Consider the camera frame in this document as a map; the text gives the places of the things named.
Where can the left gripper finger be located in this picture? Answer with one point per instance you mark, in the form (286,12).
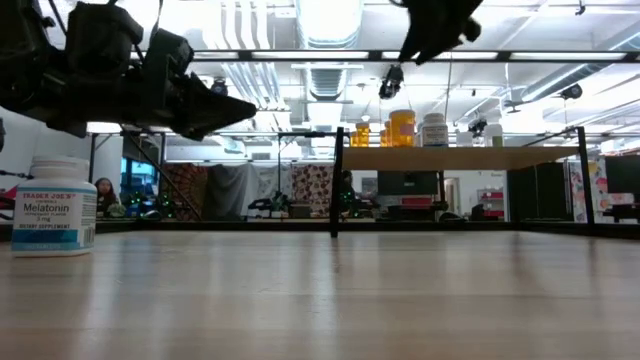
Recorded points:
(215,112)

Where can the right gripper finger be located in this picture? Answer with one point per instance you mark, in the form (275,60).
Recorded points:
(408,47)
(435,42)

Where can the orange pill bottle white cap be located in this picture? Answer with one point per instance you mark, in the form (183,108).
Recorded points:
(385,136)
(401,130)

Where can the small clear plastic bottle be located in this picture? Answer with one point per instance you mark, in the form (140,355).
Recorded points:
(493,136)
(464,140)

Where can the wooden shelf black metal legs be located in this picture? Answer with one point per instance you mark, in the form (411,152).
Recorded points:
(450,158)

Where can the grey cloth cover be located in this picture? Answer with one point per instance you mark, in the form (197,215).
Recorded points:
(227,190)

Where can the brown patterned cloth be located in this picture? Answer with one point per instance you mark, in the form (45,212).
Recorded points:
(187,187)

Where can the blue lit screen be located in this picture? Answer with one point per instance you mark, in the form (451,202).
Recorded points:
(137,175)

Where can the person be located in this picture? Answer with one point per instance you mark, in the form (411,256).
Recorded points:
(352,192)
(105,195)

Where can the patterned curtain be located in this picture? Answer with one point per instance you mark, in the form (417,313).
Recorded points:
(312,187)

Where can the black monitor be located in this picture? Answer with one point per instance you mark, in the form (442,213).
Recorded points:
(407,182)
(622,175)

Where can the red storage bins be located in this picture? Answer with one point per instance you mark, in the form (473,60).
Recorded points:
(492,196)

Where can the black partition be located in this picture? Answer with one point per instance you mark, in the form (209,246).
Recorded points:
(537,192)

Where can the colourful banner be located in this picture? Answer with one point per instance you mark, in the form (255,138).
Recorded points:
(600,192)

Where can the black overhead camera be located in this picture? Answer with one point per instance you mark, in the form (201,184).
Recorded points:
(391,82)

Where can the black aluminium rig frame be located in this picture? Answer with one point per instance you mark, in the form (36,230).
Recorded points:
(425,226)

